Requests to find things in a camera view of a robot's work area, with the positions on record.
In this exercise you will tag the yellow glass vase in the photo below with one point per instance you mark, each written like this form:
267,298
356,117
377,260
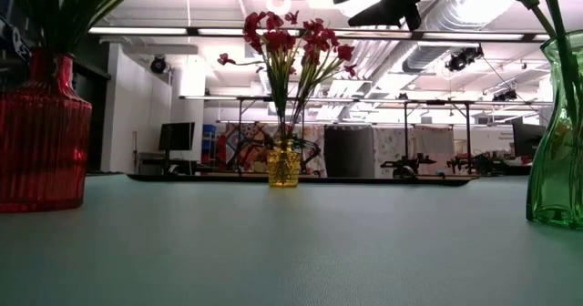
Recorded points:
283,167

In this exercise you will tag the green glass vase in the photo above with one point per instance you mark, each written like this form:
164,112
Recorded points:
551,183

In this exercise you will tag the red glass vase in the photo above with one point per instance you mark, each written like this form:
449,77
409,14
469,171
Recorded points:
41,137

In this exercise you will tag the long ceiling light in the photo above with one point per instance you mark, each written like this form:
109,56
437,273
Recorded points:
478,37
136,31
237,32

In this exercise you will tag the black ceiling spotlight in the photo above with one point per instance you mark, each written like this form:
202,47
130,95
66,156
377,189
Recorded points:
462,59
503,95

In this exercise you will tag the white patterned hanging cloth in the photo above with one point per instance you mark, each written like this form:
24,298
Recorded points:
391,146

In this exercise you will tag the dark hanging curtain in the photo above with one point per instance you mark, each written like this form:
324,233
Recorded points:
348,151

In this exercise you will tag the black far robot rig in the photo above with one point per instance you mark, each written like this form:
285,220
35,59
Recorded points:
403,167
478,165

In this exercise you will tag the far dark monitor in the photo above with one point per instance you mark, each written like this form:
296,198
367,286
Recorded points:
528,139
176,136

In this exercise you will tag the colourful patchwork quilt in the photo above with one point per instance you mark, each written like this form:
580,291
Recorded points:
246,139

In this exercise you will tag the blue storage bins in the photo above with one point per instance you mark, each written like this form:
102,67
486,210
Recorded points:
209,137

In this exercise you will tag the teal table mat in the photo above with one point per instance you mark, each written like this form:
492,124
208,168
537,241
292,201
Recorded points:
291,251

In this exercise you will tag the far office desk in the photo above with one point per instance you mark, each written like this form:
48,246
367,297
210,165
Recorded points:
155,162

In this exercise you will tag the ribbed silver air duct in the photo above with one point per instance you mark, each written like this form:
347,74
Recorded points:
437,46

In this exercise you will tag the black far table frame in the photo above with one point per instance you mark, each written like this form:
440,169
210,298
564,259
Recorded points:
240,128

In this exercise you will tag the black wall speaker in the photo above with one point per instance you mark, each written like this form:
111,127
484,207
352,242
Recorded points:
158,64

